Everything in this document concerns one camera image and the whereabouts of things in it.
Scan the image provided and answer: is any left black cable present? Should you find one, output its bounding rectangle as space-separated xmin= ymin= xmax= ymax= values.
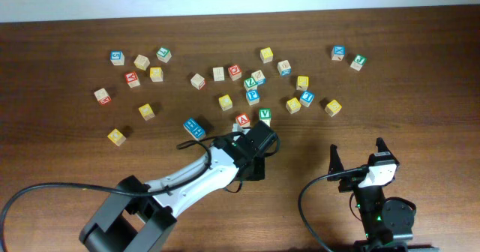
xmin=0 ymin=131 xmax=281 ymax=252

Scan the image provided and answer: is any green V letter block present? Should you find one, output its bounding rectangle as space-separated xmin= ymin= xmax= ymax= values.
xmin=259 ymin=108 xmax=272 ymax=121

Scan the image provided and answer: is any yellow o block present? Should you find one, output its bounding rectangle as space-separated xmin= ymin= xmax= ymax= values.
xmin=139 ymin=103 xmax=155 ymax=121
xmin=107 ymin=128 xmax=126 ymax=146

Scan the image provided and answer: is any yellow G letter block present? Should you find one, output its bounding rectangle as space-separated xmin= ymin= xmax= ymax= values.
xmin=149 ymin=67 xmax=164 ymax=83

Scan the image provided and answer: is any blue X letter block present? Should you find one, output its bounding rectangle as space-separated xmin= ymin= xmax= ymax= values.
xmin=331 ymin=45 xmax=346 ymax=61

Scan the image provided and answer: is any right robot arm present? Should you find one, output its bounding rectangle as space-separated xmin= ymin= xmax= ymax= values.
xmin=327 ymin=137 xmax=439 ymax=252

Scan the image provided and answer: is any yellow block right centre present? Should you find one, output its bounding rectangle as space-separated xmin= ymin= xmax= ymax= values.
xmin=295 ymin=76 xmax=309 ymax=91

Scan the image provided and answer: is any tan feather blue L block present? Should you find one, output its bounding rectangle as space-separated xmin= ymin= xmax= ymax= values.
xmin=251 ymin=70 xmax=266 ymax=86

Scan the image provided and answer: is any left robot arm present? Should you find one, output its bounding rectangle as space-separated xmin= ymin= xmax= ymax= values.
xmin=79 ymin=121 xmax=280 ymax=252

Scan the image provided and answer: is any tan I side block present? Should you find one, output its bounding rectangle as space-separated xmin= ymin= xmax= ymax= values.
xmin=212 ymin=67 xmax=225 ymax=82

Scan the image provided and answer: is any yellow S block right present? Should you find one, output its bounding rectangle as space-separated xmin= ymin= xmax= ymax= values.
xmin=325 ymin=100 xmax=342 ymax=117

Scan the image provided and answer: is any green J letter block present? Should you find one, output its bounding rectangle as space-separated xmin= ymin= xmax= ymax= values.
xmin=350 ymin=55 xmax=367 ymax=71

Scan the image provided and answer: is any yellow block top centre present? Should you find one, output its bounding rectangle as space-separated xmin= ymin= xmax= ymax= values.
xmin=260 ymin=47 xmax=274 ymax=64

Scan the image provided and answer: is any tan block red edge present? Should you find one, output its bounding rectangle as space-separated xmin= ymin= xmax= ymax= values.
xmin=190 ymin=73 xmax=206 ymax=90

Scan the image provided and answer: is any plain tan wooden block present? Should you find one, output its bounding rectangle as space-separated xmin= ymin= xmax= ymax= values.
xmin=133 ymin=55 xmax=150 ymax=71

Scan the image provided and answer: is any tan block red side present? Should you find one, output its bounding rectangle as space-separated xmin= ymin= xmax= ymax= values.
xmin=94 ymin=88 xmax=112 ymax=105

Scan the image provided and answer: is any blue S letter block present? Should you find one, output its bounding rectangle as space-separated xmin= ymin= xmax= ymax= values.
xmin=109 ymin=51 xmax=125 ymax=66

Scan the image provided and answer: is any green L letter block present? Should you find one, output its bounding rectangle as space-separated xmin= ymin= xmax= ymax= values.
xmin=156 ymin=47 xmax=172 ymax=63

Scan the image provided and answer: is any plain white wooden block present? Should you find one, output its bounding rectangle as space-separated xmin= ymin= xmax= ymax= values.
xmin=262 ymin=119 xmax=271 ymax=127

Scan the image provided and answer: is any yellow C letter block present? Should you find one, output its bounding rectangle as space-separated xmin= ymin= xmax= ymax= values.
xmin=218 ymin=94 xmax=233 ymax=111

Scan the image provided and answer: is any blue P letter block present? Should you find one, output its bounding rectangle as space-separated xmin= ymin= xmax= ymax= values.
xmin=246 ymin=89 xmax=260 ymax=106

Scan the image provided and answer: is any yellow O block lower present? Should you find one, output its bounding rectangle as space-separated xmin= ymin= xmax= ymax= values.
xmin=107 ymin=128 xmax=126 ymax=146

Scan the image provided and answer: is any tan block blue D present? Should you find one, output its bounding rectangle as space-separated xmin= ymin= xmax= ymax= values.
xmin=277 ymin=60 xmax=292 ymax=77

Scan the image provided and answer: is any green Z letter block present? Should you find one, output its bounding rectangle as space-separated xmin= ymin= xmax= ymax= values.
xmin=244 ymin=77 xmax=258 ymax=92

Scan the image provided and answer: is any red O letter block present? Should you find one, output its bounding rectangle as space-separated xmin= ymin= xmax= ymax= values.
xmin=228 ymin=64 xmax=242 ymax=81

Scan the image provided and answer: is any yellow O block upper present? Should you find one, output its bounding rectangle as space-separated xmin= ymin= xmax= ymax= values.
xmin=139 ymin=103 xmax=155 ymax=121

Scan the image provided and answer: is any blue double block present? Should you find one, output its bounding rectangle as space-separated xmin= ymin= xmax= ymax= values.
xmin=183 ymin=118 xmax=206 ymax=140

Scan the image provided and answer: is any blue I letter block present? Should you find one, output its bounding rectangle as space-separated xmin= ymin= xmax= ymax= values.
xmin=299 ymin=91 xmax=315 ymax=107

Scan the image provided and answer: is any black cable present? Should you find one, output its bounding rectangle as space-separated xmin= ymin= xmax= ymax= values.
xmin=298 ymin=165 xmax=371 ymax=252
xmin=0 ymin=131 xmax=281 ymax=252

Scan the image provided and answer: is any yellow E letter block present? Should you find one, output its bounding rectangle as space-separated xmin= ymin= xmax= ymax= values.
xmin=286 ymin=97 xmax=302 ymax=114

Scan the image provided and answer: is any red letter block far left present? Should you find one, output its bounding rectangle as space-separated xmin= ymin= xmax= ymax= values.
xmin=124 ymin=71 xmax=140 ymax=88

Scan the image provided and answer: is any right black cable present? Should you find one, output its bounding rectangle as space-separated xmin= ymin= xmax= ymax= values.
xmin=298 ymin=165 xmax=371 ymax=252

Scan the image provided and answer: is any red A letter block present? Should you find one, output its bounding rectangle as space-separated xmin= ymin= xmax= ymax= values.
xmin=235 ymin=112 xmax=251 ymax=128

